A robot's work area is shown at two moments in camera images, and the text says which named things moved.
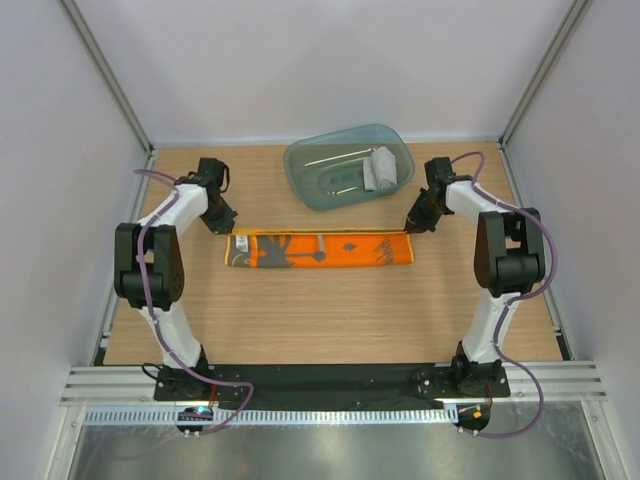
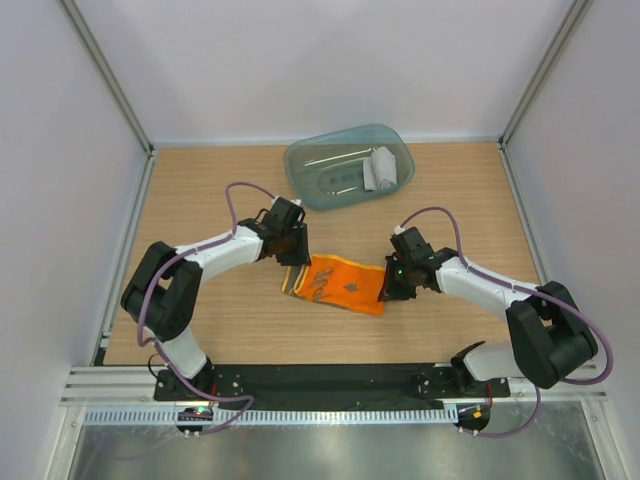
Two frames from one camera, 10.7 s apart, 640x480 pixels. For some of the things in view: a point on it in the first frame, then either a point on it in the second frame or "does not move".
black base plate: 335,386 does not move
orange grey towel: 297,247 → 337,282
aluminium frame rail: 566,381 does not move
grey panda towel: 379,169 does not move
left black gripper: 225,224 → 301,256
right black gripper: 416,222 → 390,291
